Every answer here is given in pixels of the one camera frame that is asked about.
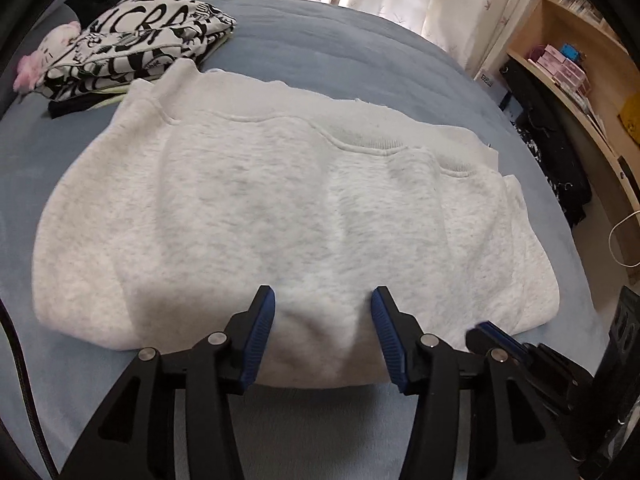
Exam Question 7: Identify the pile of papers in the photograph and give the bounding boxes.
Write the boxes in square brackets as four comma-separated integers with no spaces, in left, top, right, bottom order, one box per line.
[570,89,607,132]

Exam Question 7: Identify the row of books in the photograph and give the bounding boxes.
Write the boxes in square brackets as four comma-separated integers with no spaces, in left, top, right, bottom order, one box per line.
[559,0,602,22]

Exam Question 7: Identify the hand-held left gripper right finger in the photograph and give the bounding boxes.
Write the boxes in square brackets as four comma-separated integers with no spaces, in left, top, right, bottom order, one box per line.
[370,285,560,480]

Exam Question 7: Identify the yellow bag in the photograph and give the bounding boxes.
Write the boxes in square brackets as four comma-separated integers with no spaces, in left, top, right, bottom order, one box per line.
[619,94,640,142]

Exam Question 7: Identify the blue bed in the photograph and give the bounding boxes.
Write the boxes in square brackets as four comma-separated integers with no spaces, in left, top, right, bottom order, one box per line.
[0,0,609,480]

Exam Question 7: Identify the black white printed folded garment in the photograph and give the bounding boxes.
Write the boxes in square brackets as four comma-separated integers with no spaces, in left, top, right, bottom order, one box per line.
[42,0,237,106]

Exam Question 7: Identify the light grey zip hoodie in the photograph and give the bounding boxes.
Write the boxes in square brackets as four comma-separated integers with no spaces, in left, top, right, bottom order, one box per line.
[31,60,561,391]

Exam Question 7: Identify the white pink cat plush toy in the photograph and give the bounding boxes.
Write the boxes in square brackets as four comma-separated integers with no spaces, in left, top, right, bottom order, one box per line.
[13,20,82,92]

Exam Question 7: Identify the wooden bookshelf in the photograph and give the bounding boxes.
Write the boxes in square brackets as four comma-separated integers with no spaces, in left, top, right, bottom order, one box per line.
[504,0,640,283]

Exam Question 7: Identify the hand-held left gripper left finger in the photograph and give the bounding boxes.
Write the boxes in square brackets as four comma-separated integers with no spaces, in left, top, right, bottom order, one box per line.
[60,285,277,480]

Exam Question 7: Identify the white cable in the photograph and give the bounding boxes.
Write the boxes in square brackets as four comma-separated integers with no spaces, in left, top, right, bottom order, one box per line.
[608,209,640,267]

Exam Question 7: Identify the stack of pink boxes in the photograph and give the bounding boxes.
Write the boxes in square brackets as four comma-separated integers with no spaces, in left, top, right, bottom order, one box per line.
[537,44,589,97]

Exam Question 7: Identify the white printed box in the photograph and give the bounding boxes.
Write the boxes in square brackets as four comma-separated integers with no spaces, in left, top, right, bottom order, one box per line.
[477,67,507,97]

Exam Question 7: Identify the black cable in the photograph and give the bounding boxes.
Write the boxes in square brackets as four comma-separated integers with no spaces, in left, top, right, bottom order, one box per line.
[0,299,57,480]

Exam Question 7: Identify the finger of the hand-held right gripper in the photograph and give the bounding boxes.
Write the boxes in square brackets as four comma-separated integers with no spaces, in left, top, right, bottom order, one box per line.
[465,322,593,415]

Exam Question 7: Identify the black white patterned cloth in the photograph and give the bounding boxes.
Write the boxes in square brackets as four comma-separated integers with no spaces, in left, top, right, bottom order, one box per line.
[514,125,557,182]

